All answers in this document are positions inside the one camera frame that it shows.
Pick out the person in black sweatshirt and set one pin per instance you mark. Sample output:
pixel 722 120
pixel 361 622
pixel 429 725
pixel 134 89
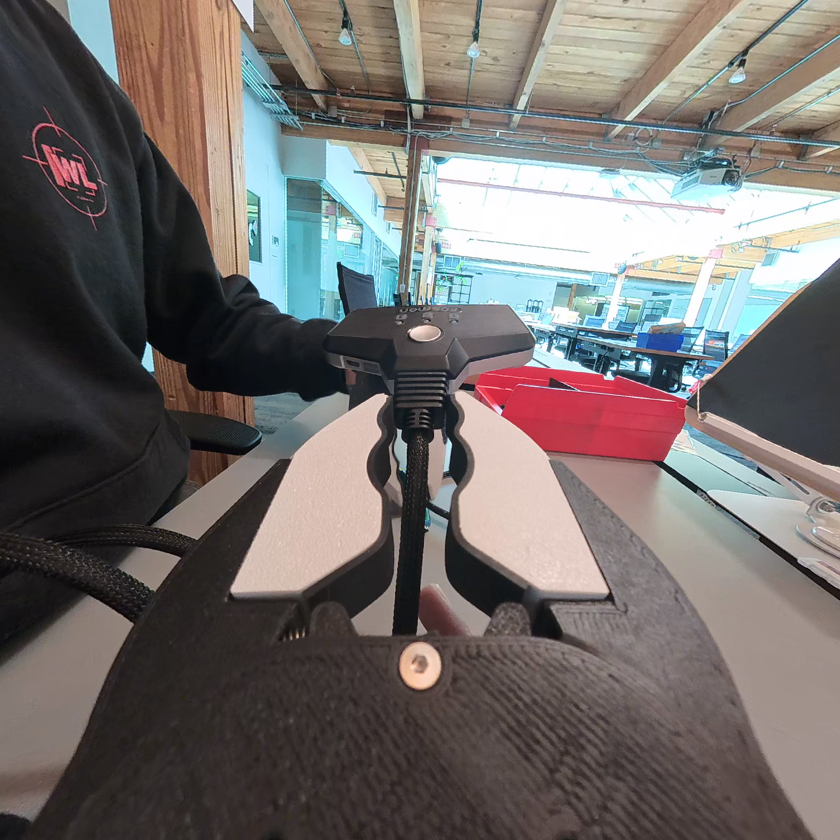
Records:
pixel 79 295

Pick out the wooden post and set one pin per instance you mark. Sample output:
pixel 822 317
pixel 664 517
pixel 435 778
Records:
pixel 184 164

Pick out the black tablet with wooden frame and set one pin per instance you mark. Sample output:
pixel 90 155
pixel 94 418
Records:
pixel 774 380

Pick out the grey desk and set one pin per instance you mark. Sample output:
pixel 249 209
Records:
pixel 728 476
pixel 722 623

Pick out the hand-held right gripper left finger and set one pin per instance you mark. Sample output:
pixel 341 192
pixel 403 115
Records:
pixel 315 512

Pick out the blue plastic bin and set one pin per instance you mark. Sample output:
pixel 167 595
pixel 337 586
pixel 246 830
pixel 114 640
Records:
pixel 659 340

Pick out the white ceiling projector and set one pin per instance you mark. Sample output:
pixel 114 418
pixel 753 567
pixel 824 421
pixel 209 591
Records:
pixel 705 177

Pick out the black chair armrest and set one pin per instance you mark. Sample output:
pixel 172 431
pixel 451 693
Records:
pixel 216 433

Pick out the person's right hand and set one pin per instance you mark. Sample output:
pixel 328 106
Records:
pixel 439 613

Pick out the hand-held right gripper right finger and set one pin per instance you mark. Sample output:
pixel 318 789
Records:
pixel 525 512

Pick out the red plastic bin with tools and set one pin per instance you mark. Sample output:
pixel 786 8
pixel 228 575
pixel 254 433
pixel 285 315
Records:
pixel 590 426

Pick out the person's left forearm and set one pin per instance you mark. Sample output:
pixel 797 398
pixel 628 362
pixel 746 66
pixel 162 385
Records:
pixel 275 354

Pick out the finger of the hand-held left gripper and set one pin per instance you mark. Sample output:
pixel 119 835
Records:
pixel 439 469

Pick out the white tablet stand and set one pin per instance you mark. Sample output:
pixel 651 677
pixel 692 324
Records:
pixel 754 518

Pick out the black mesh chair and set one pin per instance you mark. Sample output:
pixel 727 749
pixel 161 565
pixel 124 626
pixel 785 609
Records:
pixel 358 289

